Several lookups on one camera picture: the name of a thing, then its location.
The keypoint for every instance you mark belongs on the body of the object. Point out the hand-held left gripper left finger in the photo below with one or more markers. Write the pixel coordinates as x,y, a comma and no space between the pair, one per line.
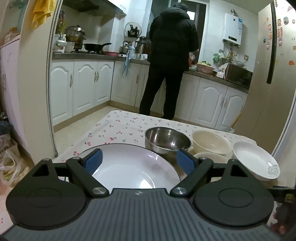
94,161

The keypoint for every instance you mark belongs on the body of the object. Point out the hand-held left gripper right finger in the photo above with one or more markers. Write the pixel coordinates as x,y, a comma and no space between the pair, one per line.
186,162

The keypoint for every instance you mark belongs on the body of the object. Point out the stainless steel bowl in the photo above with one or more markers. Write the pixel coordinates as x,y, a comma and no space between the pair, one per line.
166,139

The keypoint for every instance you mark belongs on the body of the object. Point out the large white dark-rimmed plate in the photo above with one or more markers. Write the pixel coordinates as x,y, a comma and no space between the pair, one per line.
129,166

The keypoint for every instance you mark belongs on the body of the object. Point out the small cream bowl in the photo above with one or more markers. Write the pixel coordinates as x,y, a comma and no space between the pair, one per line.
212,157

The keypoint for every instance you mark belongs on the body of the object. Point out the large cream bowl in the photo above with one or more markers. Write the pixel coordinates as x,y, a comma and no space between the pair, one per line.
210,142

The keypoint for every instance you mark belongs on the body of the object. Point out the cherry-print tablecloth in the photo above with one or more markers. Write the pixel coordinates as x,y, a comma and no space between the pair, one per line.
120,129

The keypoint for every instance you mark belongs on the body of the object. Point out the white base cabinet with sink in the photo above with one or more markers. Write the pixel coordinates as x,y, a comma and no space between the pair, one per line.
208,102

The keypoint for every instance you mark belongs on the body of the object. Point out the white flower-print bowl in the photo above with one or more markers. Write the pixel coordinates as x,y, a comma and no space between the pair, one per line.
252,157

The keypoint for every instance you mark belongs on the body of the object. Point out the white base cabinet with stove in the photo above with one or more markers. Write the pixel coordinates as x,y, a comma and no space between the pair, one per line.
85,85

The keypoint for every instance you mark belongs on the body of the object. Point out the white plastic bag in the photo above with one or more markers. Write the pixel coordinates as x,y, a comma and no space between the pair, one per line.
9,160

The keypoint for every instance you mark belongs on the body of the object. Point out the woven vegetable basket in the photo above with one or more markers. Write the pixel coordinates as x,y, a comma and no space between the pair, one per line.
204,68

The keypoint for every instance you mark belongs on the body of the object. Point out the brown microwave oven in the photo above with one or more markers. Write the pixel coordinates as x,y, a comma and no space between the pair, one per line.
238,75

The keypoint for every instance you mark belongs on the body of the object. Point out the blue hanging rag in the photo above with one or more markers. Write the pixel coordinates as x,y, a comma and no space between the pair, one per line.
127,64

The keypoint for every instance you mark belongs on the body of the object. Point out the red pan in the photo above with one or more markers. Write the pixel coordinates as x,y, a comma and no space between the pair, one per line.
111,53

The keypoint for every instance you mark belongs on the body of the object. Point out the green rubber gloves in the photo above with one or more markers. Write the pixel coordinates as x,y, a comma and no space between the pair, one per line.
217,58

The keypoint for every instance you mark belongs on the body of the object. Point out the champagne refrigerator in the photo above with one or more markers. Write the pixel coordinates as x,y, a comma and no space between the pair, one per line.
272,92

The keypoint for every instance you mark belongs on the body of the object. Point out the black frying pan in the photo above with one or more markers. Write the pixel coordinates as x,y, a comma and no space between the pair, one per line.
93,47

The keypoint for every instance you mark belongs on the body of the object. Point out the pale pink cabinet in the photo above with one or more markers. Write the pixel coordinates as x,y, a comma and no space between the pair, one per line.
11,81

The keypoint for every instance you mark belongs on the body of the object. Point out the steel kettle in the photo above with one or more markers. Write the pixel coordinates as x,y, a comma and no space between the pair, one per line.
124,49

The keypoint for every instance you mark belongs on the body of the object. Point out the dark thermos jug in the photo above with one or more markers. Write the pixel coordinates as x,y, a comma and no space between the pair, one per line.
141,46

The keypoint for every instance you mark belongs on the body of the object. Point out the steel steamer pot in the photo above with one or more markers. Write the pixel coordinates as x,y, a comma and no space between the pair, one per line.
75,34

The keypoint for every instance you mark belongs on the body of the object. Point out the white water heater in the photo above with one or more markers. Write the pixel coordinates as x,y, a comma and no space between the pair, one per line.
232,27

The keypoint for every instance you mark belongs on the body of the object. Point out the kitchen window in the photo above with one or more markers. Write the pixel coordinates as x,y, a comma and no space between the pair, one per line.
200,14

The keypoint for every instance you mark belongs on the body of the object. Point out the range hood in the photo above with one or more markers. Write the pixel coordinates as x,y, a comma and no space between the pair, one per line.
92,5

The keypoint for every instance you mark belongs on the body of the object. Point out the yellow cloth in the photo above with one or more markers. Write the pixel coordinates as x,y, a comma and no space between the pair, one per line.
41,14

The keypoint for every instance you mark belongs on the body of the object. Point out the group of fridge magnets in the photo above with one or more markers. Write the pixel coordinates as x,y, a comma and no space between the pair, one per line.
281,32

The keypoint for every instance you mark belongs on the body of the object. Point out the wall knife rack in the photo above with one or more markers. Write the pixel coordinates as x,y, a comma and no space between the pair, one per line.
133,31

